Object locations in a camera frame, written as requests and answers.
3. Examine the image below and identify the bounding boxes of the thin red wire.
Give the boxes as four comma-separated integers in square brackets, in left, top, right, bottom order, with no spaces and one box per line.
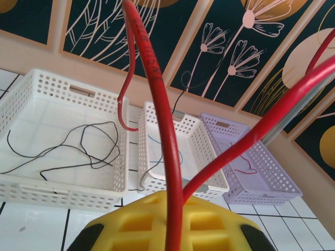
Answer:
[229,142,259,175]

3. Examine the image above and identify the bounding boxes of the thin black wire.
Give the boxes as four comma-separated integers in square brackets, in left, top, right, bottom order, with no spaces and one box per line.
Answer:
[171,71,192,115]
[0,125,118,181]
[7,121,121,168]

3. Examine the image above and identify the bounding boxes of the wide white perforated basket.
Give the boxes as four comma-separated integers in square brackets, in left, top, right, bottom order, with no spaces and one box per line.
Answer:
[0,68,129,210]

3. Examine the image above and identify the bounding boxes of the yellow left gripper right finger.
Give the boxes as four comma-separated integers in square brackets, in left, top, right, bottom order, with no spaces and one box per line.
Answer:
[182,195,265,251]

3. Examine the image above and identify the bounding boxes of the lilac perforated basket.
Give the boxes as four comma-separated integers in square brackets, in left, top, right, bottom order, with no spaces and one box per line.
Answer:
[200,112,304,206]

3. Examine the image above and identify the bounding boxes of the thin blue wire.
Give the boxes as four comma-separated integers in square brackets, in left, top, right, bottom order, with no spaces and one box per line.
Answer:
[141,134,192,184]

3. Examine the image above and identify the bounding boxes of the white basket with grey handles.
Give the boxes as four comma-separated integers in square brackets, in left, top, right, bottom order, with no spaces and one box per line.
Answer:
[137,101,230,196]

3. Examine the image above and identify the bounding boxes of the bundle of coloured wires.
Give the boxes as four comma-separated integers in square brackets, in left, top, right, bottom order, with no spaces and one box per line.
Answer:
[116,0,335,251]

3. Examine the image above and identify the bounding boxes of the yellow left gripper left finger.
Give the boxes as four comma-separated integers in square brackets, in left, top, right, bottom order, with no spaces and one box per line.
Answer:
[66,190,173,251]

